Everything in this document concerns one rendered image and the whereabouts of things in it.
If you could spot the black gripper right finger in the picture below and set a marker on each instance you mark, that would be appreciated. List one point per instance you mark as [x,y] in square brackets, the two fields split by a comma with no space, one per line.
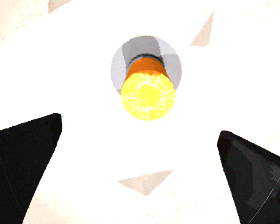
[253,176]

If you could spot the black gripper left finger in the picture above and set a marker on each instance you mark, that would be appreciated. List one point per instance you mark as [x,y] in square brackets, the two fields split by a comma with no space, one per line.
[25,151]

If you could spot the orange knob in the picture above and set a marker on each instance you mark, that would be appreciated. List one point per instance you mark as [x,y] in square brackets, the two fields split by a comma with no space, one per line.
[147,92]

